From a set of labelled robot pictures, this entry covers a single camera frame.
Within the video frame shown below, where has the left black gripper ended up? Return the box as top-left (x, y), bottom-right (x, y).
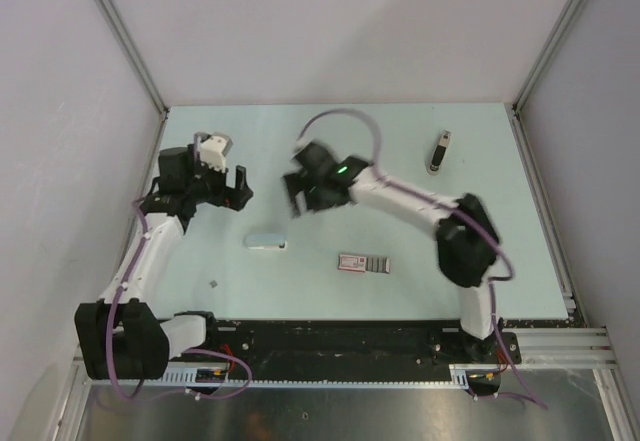
top-left (187, 151), bottom-right (253, 212)

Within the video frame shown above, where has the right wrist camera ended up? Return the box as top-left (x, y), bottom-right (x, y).
top-left (293, 135), bottom-right (317, 155)

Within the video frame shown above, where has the right aluminium frame post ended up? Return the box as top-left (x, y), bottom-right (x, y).
top-left (511, 0), bottom-right (608, 112)

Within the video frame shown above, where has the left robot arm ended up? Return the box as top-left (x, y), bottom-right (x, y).
top-left (74, 133), bottom-right (253, 382)

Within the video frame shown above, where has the black staple remover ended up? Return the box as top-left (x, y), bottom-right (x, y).
top-left (427, 131), bottom-right (451, 175)

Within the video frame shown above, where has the grey cable duct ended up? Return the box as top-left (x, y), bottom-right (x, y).
top-left (159, 364), bottom-right (471, 390)

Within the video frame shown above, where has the red staple box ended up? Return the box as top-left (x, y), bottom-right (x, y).
top-left (337, 254), bottom-right (391, 274)

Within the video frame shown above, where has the aluminium frame post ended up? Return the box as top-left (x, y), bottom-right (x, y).
top-left (511, 0), bottom-right (608, 112)
top-left (72, 0), bottom-right (170, 115)

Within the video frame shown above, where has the light blue stapler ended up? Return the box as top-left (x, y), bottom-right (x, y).
top-left (244, 233), bottom-right (287, 251)

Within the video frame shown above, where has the left aluminium frame post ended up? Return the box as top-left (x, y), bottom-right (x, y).
top-left (72, 0), bottom-right (170, 115)

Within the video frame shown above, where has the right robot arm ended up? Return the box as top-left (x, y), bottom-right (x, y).
top-left (282, 142), bottom-right (500, 362)

